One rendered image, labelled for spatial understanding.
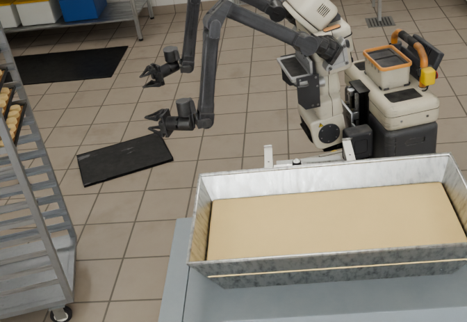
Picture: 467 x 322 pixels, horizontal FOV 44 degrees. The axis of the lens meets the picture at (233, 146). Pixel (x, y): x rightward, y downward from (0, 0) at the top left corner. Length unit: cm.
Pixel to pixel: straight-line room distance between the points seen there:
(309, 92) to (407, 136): 48
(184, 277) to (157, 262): 183
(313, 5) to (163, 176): 174
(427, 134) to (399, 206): 145
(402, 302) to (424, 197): 24
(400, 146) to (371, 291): 152
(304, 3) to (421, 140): 82
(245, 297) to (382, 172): 41
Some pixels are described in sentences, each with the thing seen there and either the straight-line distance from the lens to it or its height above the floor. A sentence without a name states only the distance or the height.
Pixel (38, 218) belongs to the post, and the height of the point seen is 63.
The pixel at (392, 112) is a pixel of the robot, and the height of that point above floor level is 79.
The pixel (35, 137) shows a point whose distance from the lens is 286.
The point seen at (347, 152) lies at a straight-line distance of 208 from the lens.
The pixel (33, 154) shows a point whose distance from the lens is 291.
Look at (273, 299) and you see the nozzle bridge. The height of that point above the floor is 118.
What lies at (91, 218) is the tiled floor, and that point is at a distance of 353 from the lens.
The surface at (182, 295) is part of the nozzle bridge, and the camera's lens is 123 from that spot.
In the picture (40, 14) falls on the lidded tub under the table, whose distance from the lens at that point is 627.
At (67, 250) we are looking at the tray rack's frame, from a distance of 312.
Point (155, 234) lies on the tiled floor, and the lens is 326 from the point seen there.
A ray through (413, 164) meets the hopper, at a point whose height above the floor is 130.
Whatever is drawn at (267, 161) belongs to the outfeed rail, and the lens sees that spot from 207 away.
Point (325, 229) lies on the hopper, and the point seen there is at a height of 127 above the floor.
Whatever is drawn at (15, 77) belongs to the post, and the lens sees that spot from 273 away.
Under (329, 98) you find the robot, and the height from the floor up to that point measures 83.
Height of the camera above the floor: 205
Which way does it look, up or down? 32 degrees down
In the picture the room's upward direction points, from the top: 8 degrees counter-clockwise
